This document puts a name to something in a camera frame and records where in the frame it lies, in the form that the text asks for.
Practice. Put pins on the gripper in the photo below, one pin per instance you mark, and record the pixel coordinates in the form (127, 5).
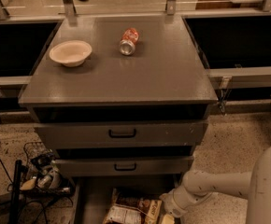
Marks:
(175, 202)

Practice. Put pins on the brown chip bag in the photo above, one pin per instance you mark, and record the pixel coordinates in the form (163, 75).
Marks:
(130, 207)

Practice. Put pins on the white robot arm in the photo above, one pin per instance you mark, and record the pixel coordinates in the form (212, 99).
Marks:
(254, 186)

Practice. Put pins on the grey middle drawer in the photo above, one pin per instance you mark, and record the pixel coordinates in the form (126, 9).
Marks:
(125, 166)

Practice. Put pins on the grey drawer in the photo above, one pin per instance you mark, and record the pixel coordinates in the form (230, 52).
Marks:
(94, 194)
(125, 166)
(123, 134)

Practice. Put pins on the grey bottom drawer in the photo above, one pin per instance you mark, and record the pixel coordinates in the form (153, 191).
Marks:
(94, 194)

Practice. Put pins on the grey top drawer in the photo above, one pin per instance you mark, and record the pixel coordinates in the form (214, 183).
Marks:
(123, 134)

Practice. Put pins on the grey drawer cabinet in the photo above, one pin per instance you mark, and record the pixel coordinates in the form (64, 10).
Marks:
(162, 81)

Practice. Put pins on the red soda can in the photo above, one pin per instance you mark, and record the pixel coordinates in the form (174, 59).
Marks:
(128, 41)

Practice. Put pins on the white paper bowl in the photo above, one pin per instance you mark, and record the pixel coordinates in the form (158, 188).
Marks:
(71, 53)

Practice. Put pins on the black wire basket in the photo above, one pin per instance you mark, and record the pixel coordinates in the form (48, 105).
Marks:
(43, 176)

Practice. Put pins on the black stand post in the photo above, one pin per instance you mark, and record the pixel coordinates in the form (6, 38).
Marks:
(15, 194)

